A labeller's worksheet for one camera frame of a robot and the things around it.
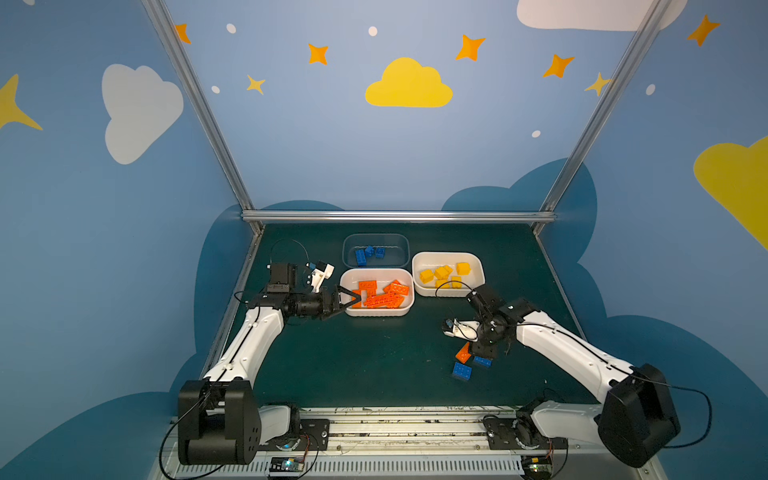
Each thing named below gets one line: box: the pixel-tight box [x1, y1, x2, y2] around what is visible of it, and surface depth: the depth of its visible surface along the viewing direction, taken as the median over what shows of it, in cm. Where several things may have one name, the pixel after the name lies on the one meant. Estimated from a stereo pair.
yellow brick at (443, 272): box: [434, 265, 453, 279], surface depth 109 cm
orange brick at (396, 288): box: [384, 280, 409, 296], surface depth 103 cm
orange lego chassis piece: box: [363, 293, 405, 309], surface depth 98 cm
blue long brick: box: [356, 249, 367, 267], surface depth 113 cm
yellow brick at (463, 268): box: [456, 262, 472, 276], surface depth 109 cm
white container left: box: [339, 268, 415, 316], surface depth 102 cm
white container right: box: [411, 251, 486, 297], surface depth 109 cm
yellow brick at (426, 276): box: [420, 269, 434, 284], surface depth 106 cm
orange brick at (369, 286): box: [358, 280, 377, 296], surface depth 106 cm
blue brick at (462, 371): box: [452, 362, 472, 381], surface depth 86 cm
